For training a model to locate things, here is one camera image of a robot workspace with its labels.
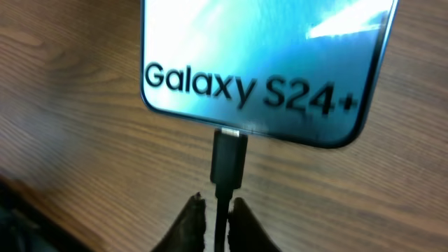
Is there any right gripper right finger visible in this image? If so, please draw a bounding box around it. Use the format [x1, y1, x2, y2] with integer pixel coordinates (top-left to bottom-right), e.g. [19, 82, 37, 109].
[227, 197, 281, 252]

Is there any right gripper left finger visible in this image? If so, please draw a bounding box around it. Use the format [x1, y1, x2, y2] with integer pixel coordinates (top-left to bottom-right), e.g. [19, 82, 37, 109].
[151, 192, 207, 252]

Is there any black USB charging cable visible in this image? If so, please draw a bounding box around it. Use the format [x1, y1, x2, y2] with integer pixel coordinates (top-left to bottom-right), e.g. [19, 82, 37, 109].
[209, 127, 249, 252]

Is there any blue Galaxy S24+ smartphone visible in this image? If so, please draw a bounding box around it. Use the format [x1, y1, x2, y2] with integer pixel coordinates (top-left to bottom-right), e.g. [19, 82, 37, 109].
[140, 0, 398, 148]

